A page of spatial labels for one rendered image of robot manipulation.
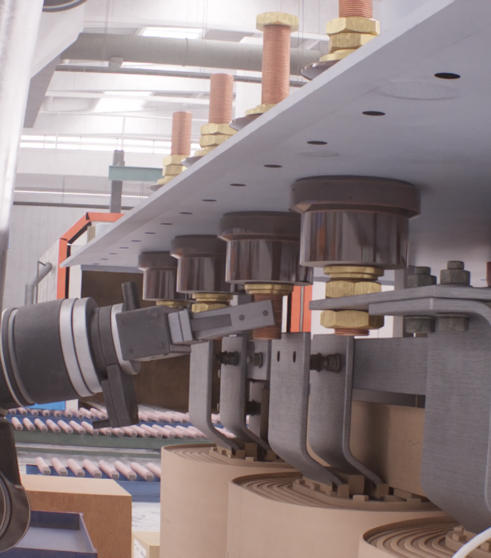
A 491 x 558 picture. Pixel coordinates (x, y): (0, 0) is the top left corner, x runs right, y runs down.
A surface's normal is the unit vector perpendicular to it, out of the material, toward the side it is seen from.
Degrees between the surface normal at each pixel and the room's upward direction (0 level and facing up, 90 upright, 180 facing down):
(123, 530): 90
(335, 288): 90
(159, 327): 90
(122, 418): 112
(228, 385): 90
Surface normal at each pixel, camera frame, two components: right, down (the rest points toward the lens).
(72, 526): 0.18, -0.05
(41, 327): -0.18, -0.48
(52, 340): -0.14, -0.21
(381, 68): 0.15, 0.99
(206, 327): 0.39, -0.14
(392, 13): -0.68, -0.07
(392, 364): -0.97, -0.05
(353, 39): -0.44, -0.07
